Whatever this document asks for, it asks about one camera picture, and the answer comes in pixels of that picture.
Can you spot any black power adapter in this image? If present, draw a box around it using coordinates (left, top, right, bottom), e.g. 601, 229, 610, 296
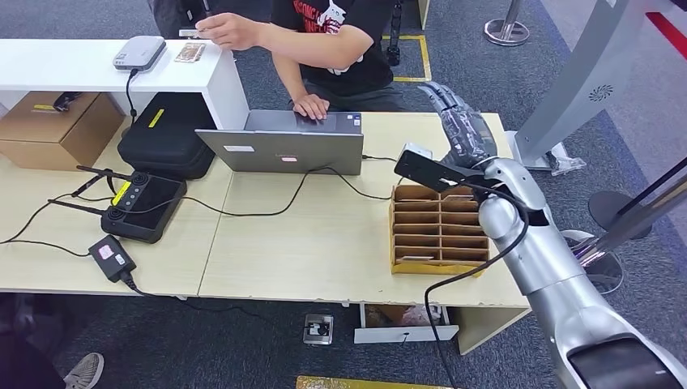
87, 234, 138, 284

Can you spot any cardboard box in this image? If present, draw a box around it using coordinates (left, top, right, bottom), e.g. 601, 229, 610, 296
0, 90, 126, 173

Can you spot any person with grey shoe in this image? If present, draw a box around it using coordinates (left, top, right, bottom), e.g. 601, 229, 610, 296
0, 292, 106, 389

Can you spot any black remote controller with antennas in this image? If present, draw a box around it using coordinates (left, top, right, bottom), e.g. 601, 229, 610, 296
46, 165, 188, 246

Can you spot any silver stanchion base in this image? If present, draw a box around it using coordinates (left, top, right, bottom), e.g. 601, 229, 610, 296
483, 0, 531, 48

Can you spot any wooden card holder box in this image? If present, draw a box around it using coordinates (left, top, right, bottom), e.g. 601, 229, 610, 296
389, 184, 491, 278

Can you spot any long black cable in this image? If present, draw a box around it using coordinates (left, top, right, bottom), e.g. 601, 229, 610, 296
107, 165, 395, 219

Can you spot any grey router box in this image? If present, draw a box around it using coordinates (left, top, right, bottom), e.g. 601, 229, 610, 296
112, 35, 168, 72

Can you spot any grey laptop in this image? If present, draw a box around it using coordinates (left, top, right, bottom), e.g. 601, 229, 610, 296
194, 109, 365, 177

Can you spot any thin black cable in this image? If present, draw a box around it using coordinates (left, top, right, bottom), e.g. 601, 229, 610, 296
0, 238, 93, 259
0, 191, 117, 246

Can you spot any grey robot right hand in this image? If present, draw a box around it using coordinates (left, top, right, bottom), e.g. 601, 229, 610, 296
417, 81, 498, 169

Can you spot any chrome pole stand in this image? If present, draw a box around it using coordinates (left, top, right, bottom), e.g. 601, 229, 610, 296
559, 174, 687, 297

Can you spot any black tripod stand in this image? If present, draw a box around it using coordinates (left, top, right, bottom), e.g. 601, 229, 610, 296
386, 0, 404, 67

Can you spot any black carrying case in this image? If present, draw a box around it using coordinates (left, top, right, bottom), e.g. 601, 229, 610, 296
116, 92, 217, 182

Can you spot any white counter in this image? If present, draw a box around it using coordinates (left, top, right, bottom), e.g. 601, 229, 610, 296
0, 37, 251, 131

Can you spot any grey kiosk stand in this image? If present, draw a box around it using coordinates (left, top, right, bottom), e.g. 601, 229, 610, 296
503, 0, 646, 177

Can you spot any person's right hand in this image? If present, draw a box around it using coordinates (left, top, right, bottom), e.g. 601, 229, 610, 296
292, 94, 331, 122

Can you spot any metal floor socket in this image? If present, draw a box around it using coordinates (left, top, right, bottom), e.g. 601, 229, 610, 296
301, 313, 335, 346

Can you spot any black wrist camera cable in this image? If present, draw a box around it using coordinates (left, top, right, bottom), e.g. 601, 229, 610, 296
423, 181, 531, 389

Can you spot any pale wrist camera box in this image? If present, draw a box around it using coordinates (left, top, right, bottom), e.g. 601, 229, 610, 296
402, 142, 434, 160

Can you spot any white drawer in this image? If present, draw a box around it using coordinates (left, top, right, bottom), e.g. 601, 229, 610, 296
353, 302, 460, 345

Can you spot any person's left hand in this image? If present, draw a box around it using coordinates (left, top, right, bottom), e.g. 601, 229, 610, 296
195, 13, 265, 53

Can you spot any black power cord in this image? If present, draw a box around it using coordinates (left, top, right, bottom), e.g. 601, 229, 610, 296
120, 272, 271, 324

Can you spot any small black strap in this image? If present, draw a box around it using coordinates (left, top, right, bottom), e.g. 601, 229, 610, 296
52, 90, 85, 113

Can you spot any black round base stand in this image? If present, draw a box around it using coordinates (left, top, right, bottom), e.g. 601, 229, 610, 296
587, 156, 687, 241

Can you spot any black router cable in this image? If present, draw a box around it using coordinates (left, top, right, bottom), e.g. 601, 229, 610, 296
124, 68, 142, 128

